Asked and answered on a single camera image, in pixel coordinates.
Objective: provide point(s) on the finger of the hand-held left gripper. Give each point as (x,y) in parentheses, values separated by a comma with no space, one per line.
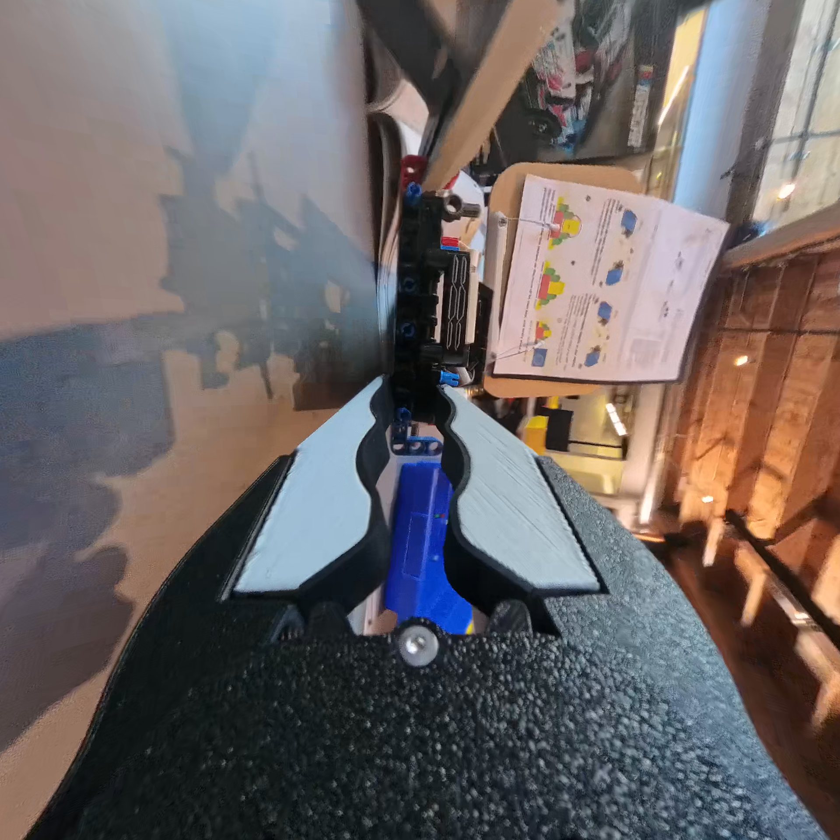
(420,59)
(492,72)

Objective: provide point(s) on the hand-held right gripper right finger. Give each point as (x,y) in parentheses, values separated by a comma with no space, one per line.
(525,518)

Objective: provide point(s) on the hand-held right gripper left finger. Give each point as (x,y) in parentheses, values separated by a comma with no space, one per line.
(315,518)

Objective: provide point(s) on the brick-built toy race car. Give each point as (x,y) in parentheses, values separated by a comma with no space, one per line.
(426,295)

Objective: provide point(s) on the toy car set box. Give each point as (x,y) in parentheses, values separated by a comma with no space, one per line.
(577,79)

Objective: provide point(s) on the blue plastic bin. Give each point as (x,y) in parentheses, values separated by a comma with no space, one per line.
(420,544)

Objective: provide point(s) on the printed instruction paper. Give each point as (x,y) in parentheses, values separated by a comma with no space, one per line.
(623,295)

